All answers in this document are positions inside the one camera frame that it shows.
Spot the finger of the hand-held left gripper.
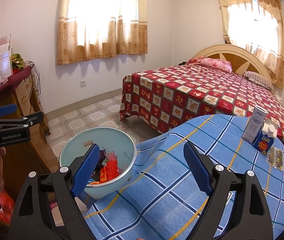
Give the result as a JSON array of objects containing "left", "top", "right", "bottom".
[
  {"left": 0, "top": 104, "right": 18, "bottom": 120},
  {"left": 0, "top": 111, "right": 44, "bottom": 130}
]

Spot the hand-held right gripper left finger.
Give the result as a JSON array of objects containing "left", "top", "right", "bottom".
[{"left": 8, "top": 144, "right": 100, "bottom": 240}]

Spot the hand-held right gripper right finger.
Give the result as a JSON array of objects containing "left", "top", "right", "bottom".
[{"left": 183, "top": 141, "right": 273, "bottom": 240}]

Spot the red plastic bag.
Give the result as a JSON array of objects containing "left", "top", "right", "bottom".
[{"left": 99, "top": 152, "right": 120, "bottom": 183}]

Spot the light blue waste bin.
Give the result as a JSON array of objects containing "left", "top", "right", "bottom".
[{"left": 59, "top": 127, "right": 137, "bottom": 200}]

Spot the wooden dresser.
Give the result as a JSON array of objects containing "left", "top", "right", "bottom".
[{"left": 0, "top": 72, "right": 50, "bottom": 200}]

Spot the dark red cloth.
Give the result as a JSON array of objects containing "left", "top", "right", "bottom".
[{"left": 0, "top": 66, "right": 33, "bottom": 100}]

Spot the blue plaid tablecloth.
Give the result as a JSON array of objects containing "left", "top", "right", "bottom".
[{"left": 83, "top": 114, "right": 284, "bottom": 240}]

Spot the green cloth bundle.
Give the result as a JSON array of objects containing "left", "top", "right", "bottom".
[{"left": 11, "top": 53, "right": 25, "bottom": 70}]

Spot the white paper sign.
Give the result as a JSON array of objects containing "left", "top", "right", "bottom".
[{"left": 0, "top": 36, "right": 14, "bottom": 79}]

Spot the tall white carton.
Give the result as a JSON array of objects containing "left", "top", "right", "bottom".
[{"left": 241, "top": 106, "right": 266, "bottom": 144}]

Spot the blue milk carton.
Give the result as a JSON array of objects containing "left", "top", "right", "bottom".
[{"left": 252, "top": 119, "right": 280, "bottom": 155}]

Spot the pill blister pack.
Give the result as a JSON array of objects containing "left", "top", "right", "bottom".
[
  {"left": 273, "top": 149, "right": 284, "bottom": 171},
  {"left": 266, "top": 147, "right": 276, "bottom": 167}
]

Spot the bed with red quilt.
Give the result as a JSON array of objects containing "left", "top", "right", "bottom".
[{"left": 119, "top": 64, "right": 284, "bottom": 173}]

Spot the pink pillow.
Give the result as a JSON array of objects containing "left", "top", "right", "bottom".
[{"left": 188, "top": 57, "right": 232, "bottom": 73}]

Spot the striped pillow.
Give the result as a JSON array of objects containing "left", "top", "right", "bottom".
[{"left": 243, "top": 71, "right": 274, "bottom": 90}]

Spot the wide beige patterned curtain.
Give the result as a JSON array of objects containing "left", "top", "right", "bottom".
[{"left": 57, "top": 0, "right": 149, "bottom": 65}]

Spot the cream wooden headboard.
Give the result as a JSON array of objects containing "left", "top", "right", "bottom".
[{"left": 191, "top": 44, "right": 273, "bottom": 83}]

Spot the narrow beige patterned curtain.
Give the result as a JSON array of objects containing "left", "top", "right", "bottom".
[{"left": 217, "top": 0, "right": 284, "bottom": 89}]

